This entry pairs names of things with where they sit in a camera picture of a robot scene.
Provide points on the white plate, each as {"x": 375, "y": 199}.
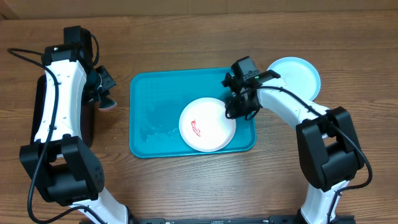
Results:
{"x": 203, "y": 125}

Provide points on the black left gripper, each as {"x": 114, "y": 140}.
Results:
{"x": 109, "y": 81}

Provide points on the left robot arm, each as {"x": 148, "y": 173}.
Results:
{"x": 59, "y": 161}

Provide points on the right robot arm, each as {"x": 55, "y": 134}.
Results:
{"x": 328, "y": 148}

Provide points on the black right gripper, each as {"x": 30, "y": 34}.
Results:
{"x": 233, "y": 112}

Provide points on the blue plastic tray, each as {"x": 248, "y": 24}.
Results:
{"x": 157, "y": 100}

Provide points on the dark maroon tray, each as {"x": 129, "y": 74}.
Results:
{"x": 87, "y": 114}

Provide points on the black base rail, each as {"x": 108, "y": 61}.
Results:
{"x": 217, "y": 221}

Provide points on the light blue plate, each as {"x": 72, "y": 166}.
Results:
{"x": 300, "y": 75}

